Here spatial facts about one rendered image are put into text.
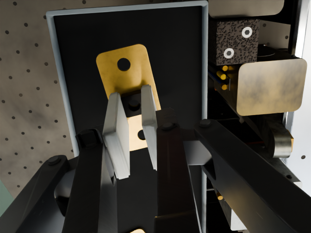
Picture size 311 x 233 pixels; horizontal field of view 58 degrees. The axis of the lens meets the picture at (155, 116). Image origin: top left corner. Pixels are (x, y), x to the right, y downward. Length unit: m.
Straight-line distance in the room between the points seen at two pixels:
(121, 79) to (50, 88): 0.58
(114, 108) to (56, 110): 0.63
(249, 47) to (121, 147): 0.23
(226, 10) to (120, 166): 0.25
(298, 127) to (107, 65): 0.40
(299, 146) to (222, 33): 0.30
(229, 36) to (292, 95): 0.13
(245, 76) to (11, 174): 0.74
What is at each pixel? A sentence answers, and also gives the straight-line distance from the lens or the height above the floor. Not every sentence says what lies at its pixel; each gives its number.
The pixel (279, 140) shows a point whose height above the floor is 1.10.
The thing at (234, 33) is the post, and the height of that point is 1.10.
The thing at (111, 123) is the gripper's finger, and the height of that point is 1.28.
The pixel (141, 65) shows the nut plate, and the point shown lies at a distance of 0.21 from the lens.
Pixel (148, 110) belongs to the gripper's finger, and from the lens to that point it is 0.16.
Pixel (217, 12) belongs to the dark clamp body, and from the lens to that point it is 0.36.
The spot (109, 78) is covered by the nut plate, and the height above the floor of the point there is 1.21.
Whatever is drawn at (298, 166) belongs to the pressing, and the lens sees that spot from 0.59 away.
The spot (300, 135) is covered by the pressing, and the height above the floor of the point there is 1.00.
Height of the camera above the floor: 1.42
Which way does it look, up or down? 67 degrees down
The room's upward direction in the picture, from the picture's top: 170 degrees clockwise
